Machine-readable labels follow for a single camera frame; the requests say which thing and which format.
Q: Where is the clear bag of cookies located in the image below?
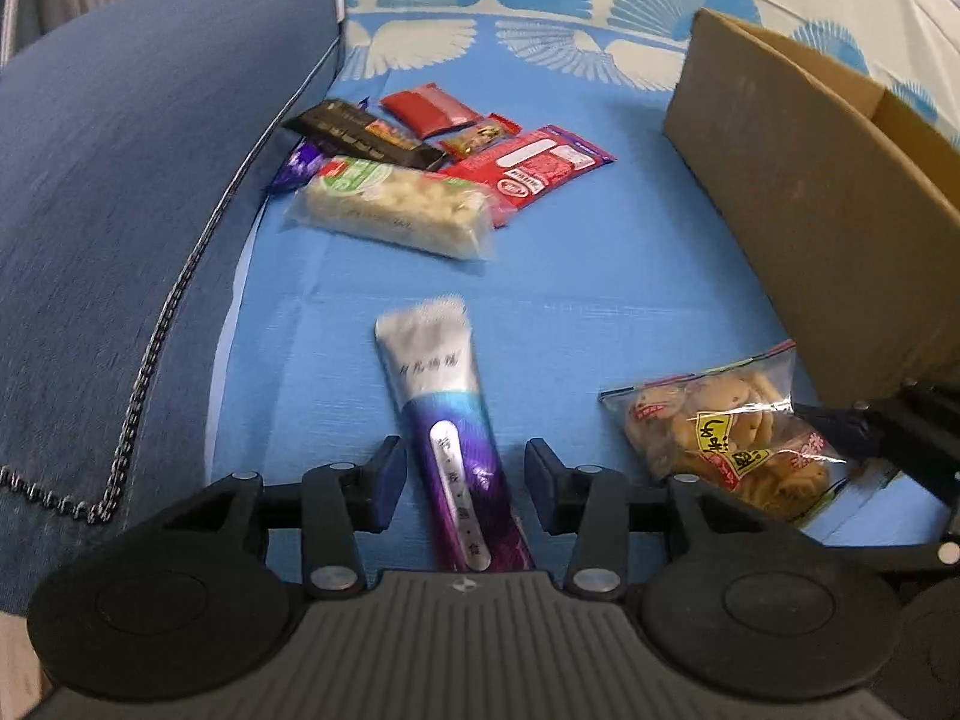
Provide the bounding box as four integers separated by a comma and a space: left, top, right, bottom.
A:
598, 341, 852, 522

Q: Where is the white rice cracker packet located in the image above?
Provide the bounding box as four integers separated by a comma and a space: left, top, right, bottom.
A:
283, 156, 500, 262

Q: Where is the silver purple snack packet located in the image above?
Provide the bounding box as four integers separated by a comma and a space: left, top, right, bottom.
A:
373, 296, 537, 575

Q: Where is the dark red snack packet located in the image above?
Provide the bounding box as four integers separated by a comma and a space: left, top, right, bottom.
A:
380, 82, 483, 140

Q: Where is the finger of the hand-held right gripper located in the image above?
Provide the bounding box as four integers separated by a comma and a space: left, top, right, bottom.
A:
793, 381, 960, 485
802, 525, 960, 578

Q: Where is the small purple snack packet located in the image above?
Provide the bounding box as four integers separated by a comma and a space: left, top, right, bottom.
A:
261, 139, 327, 196

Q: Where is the brown cardboard box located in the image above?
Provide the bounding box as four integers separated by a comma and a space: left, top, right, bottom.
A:
664, 7, 960, 410

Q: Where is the blue fan-print sheet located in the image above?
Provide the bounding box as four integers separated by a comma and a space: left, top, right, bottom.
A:
202, 0, 960, 548

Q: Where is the large red snack packet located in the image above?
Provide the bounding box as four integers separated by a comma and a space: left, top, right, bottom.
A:
439, 126, 616, 230

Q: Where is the small red candy bar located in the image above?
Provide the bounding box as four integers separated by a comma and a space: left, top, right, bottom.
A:
439, 114, 518, 160

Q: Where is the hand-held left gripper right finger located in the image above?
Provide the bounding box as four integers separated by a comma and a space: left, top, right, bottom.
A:
523, 439, 802, 602

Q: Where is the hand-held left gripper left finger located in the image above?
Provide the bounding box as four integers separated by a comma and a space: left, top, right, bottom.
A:
161, 435, 410, 602

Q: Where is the black snack bar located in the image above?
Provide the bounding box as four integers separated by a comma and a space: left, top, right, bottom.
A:
281, 99, 449, 172

